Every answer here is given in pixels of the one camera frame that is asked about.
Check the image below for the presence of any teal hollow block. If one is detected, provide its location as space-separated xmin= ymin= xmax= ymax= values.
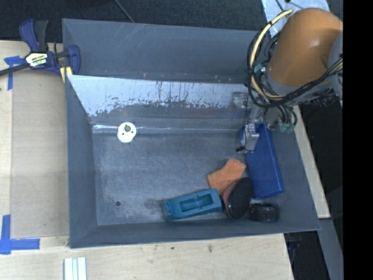
xmin=163 ymin=188 xmax=224 ymax=223

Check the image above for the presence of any orange sponge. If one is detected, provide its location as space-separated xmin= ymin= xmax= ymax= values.
xmin=206 ymin=157 xmax=247 ymax=197

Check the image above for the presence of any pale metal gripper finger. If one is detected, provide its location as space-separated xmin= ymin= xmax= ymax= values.
xmin=244 ymin=123 xmax=261 ymax=153
xmin=231 ymin=91 xmax=249 ymax=111

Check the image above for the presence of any grey metal bin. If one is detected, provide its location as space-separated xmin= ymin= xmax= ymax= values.
xmin=61 ymin=17 xmax=322 ymax=249

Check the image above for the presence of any black and pink oval brush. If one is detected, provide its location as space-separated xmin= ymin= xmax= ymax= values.
xmin=222 ymin=177 xmax=254 ymax=220

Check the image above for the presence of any blue flat box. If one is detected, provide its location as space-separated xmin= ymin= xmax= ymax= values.
xmin=238 ymin=123 xmax=285 ymax=200

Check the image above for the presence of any white round cap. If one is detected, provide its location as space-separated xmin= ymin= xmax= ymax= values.
xmin=117 ymin=121 xmax=138 ymax=144

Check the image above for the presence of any black ribbed ring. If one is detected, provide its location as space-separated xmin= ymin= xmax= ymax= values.
xmin=249 ymin=202 xmax=280 ymax=223

